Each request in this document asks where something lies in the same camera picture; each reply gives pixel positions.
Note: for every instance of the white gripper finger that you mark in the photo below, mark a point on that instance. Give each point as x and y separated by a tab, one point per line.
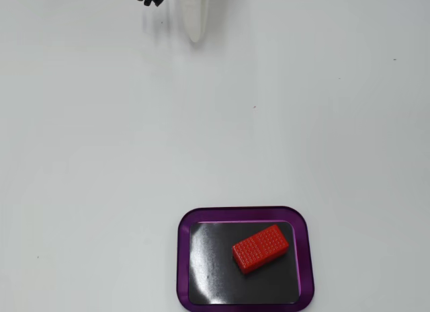
195	12

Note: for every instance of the red perforated rectangular block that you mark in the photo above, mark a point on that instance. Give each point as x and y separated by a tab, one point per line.
260	248

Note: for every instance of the purple tray with black base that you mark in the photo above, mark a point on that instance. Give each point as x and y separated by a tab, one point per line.
215	268

